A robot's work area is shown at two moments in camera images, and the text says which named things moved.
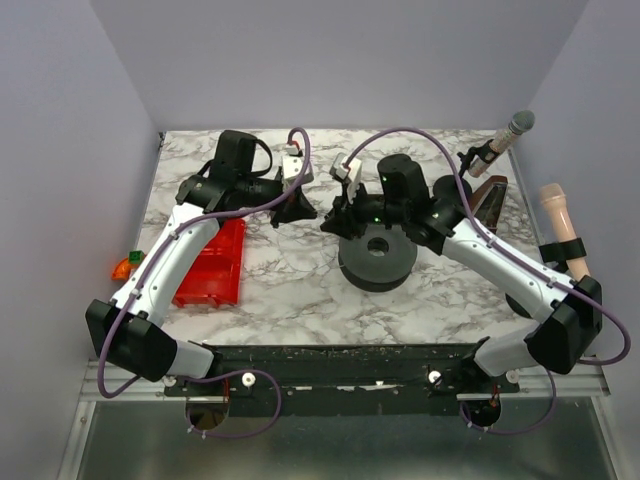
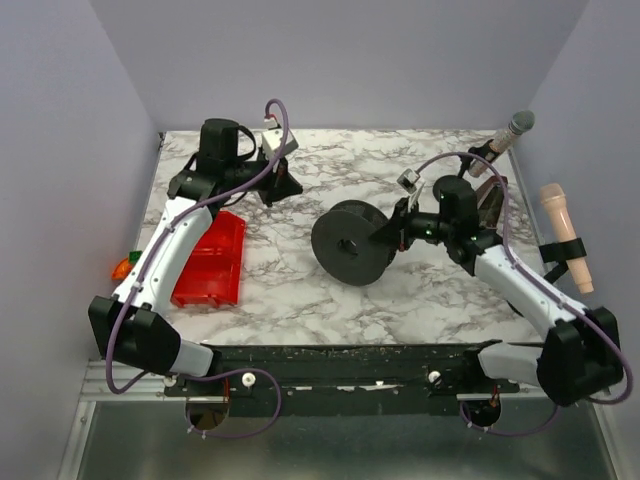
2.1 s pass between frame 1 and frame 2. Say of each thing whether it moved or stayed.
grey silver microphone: stayed
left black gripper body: moved
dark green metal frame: stayed
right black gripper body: moved
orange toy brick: stayed
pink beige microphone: stayed
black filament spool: moved
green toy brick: stayed
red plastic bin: stayed
